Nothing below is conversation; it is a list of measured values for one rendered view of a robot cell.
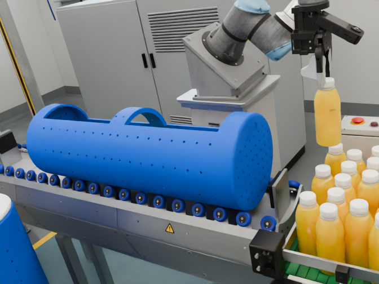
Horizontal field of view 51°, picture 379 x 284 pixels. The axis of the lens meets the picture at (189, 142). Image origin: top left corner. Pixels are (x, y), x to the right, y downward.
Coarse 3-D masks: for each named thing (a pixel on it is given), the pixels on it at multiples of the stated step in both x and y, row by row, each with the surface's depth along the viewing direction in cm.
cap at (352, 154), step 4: (348, 152) 112; (352, 152) 112; (356, 152) 111; (360, 152) 111; (348, 156) 112; (352, 156) 110; (356, 156) 110; (360, 156) 111; (352, 160) 111; (356, 160) 111
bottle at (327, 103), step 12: (324, 96) 103; (336, 96) 103; (324, 108) 103; (336, 108) 103; (324, 120) 105; (336, 120) 105; (324, 132) 106; (336, 132) 106; (324, 144) 108; (336, 144) 107
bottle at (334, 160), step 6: (342, 150) 118; (330, 156) 118; (336, 156) 117; (342, 156) 117; (324, 162) 121; (330, 162) 118; (336, 162) 117; (330, 168) 118; (336, 168) 117; (336, 174) 118
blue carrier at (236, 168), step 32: (32, 128) 149; (64, 128) 140; (96, 128) 132; (128, 128) 125; (160, 128) 118; (192, 128) 139; (224, 128) 108; (256, 128) 114; (32, 160) 152; (64, 160) 140; (96, 160) 131; (128, 160) 123; (160, 160) 116; (192, 160) 110; (224, 160) 104; (256, 160) 115; (160, 192) 124; (192, 192) 114; (224, 192) 107; (256, 192) 117
